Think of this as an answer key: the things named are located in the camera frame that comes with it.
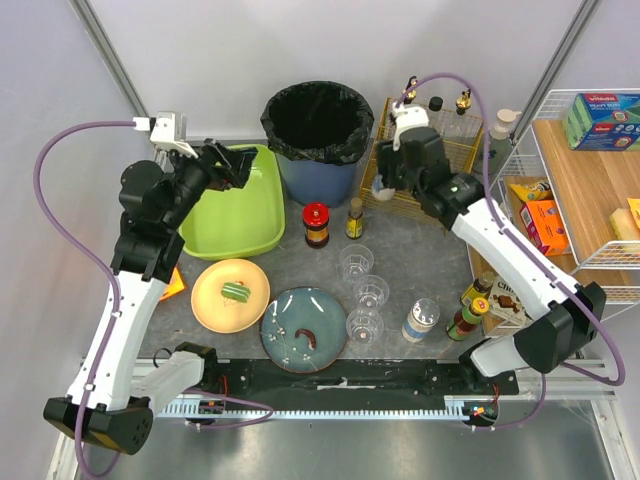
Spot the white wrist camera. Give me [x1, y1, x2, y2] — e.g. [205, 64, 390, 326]
[391, 102, 429, 151]
[133, 111, 198, 158]

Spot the glass oil bottle gold spout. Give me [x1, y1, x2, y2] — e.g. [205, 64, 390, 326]
[445, 88, 472, 143]

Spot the blue ceramic plate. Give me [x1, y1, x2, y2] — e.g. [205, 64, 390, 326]
[260, 287, 347, 374]

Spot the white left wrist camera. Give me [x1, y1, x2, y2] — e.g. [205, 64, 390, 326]
[133, 111, 198, 158]

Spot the orange purple box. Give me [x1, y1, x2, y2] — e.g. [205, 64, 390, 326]
[519, 200, 571, 257]

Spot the blue sponge package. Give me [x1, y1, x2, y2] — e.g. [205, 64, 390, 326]
[562, 92, 639, 151]

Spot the purple cable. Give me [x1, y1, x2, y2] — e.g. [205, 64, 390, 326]
[32, 119, 275, 478]
[394, 73, 627, 431]

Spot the silver lid spice jar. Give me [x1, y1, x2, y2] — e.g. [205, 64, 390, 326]
[371, 174, 396, 202]

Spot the green plastic basin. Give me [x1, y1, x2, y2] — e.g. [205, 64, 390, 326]
[179, 144, 286, 261]

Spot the black cap glass bottle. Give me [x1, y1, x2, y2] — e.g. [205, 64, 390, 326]
[428, 96, 444, 134]

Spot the cream pump soap bottle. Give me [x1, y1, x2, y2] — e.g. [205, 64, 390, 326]
[484, 109, 522, 176]

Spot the yellow snack bag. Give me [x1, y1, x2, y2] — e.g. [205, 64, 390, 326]
[509, 180, 553, 202]

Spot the yellow sponge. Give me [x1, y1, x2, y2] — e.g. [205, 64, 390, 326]
[609, 198, 640, 241]

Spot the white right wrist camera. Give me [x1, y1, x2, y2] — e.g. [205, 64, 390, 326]
[391, 102, 429, 151]

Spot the chocolate cookie box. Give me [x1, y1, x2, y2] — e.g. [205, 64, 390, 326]
[488, 276, 530, 327]

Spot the black trash bag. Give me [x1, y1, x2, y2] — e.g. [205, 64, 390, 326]
[260, 81, 374, 166]

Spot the yellow wire basket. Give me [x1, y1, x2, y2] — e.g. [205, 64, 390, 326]
[359, 97, 483, 226]

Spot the blue label silver lid jar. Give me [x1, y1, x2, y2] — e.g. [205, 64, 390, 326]
[402, 298, 440, 343]

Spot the green red sauce bottle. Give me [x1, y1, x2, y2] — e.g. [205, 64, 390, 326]
[446, 297, 489, 341]

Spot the red lid sauce jar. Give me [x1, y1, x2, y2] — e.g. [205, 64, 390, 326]
[302, 202, 330, 248]

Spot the black mounting base plate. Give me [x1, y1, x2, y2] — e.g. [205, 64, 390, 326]
[203, 359, 519, 397]

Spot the clear glass cup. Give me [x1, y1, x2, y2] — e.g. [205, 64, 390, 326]
[354, 275, 389, 311]
[339, 244, 374, 282]
[346, 308, 384, 347]

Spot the red sausage piece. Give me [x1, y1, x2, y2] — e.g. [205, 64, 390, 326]
[295, 328, 317, 350]

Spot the beige plate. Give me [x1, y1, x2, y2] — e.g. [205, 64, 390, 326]
[191, 259, 271, 334]

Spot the small brown bottle tan cap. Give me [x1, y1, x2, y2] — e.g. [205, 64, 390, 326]
[346, 197, 363, 240]

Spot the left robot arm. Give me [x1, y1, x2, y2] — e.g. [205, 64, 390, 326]
[43, 141, 259, 455]

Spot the green layered cake slice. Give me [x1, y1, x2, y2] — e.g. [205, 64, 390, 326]
[220, 282, 251, 303]

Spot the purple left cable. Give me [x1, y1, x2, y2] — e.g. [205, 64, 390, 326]
[32, 119, 275, 478]

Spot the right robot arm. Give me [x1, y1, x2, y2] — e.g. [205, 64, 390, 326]
[376, 126, 606, 378]

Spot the blue trash bin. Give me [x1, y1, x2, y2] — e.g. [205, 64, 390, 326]
[276, 154, 357, 208]

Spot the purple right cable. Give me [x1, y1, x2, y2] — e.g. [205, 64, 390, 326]
[394, 73, 627, 431]

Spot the white wire shelf rack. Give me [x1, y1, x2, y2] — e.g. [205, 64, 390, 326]
[491, 89, 639, 311]

